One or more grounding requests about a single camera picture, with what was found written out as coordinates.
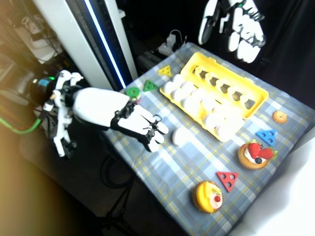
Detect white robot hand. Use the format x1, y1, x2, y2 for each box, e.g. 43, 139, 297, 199
198, 0, 267, 64
72, 87, 170, 153

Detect yellow egg carton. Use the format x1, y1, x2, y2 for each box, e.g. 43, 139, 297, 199
159, 52, 269, 143

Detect white toy egg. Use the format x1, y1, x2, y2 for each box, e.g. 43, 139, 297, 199
171, 126, 195, 146
172, 73, 186, 85
182, 97, 200, 113
203, 113, 223, 130
215, 122, 238, 140
226, 115, 245, 127
202, 97, 219, 109
173, 88, 188, 103
162, 82, 177, 95
214, 104, 231, 116
182, 81, 197, 93
194, 88, 209, 99

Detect green triangle block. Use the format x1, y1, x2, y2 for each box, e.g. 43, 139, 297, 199
142, 80, 159, 93

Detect yellow triangle block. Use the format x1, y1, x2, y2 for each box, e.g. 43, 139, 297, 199
157, 65, 172, 76

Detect round tan biscuit toy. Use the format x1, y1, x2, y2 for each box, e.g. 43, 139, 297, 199
272, 110, 288, 124

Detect white column with blue light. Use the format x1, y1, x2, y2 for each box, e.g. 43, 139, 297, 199
31, 0, 138, 90

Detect white power adapter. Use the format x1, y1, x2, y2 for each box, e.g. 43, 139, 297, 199
157, 29, 188, 56

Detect blue triangle block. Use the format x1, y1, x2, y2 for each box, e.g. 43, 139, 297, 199
255, 129, 277, 147

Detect blue plaid tablecloth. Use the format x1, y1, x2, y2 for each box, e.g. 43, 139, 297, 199
98, 41, 310, 236

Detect strawberry tart toy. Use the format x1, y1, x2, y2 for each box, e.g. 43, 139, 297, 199
237, 139, 279, 171

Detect red triangle block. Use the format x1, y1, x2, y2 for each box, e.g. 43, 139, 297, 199
216, 171, 240, 193

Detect yellow cream cupcake toy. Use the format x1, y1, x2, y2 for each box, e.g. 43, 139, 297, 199
191, 180, 224, 214

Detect white panel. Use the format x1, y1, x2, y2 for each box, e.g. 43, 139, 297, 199
228, 140, 315, 236

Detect green ring stacking toy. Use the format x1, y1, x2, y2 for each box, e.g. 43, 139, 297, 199
125, 86, 142, 103

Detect green cable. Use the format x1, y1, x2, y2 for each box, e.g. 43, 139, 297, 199
0, 117, 42, 135

